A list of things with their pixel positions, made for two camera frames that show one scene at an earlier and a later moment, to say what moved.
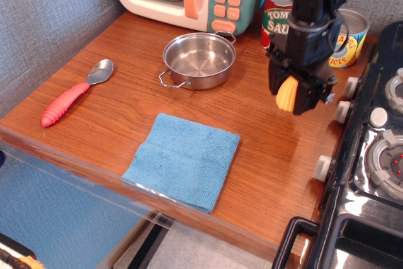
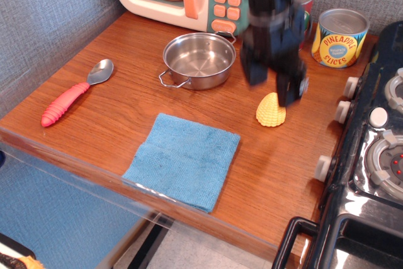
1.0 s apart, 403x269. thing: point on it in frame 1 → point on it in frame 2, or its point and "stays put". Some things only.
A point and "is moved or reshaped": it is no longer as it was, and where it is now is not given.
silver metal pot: x=205 y=59 stays put
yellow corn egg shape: x=286 y=94 is moved or reshaped
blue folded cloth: x=184 y=160 stays put
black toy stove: x=360 y=223 stays put
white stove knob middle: x=342 y=111 stays put
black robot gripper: x=305 y=50 → x=272 y=43
